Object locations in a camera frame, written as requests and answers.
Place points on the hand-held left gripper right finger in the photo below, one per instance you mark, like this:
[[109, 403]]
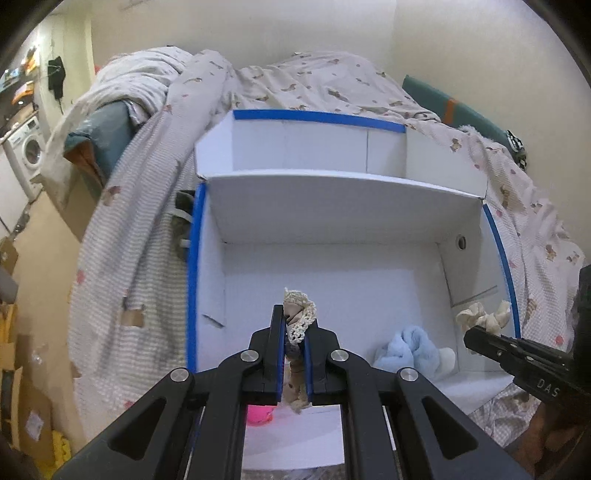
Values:
[[308, 364]]

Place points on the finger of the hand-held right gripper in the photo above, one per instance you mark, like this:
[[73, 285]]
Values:
[[496, 346]]

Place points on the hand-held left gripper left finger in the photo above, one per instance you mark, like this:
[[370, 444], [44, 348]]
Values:
[[277, 355]]

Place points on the cream fuzzy sock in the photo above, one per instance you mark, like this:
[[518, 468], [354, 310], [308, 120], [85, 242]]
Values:
[[485, 316]]

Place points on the tan sock with lace cuff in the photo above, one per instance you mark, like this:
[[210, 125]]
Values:
[[300, 318]]

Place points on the pink sock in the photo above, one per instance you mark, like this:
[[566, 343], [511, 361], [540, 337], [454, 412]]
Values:
[[259, 415]]

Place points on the light blue fuzzy sock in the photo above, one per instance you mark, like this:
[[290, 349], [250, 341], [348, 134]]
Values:
[[411, 348]]

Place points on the white cardboard box blue edges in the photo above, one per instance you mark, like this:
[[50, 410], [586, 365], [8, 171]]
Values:
[[346, 258]]

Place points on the person's right forearm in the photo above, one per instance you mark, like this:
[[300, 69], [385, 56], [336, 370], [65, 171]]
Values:
[[545, 429]]

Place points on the dark grey striped socks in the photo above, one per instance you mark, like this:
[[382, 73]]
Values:
[[181, 221]]

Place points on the black and white checkered cloth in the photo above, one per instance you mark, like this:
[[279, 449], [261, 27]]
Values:
[[516, 147]]

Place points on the printed checkered blanket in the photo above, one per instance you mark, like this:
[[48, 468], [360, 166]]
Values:
[[152, 184]]

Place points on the yellow plastic item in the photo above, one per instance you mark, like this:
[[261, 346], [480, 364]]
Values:
[[61, 450]]

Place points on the teal pillow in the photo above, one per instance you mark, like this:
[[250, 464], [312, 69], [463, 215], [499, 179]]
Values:
[[101, 134]]

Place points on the white washing machine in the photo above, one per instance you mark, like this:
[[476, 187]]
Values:
[[27, 147]]

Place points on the black hanging garment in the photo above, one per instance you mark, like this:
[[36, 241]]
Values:
[[56, 76]]

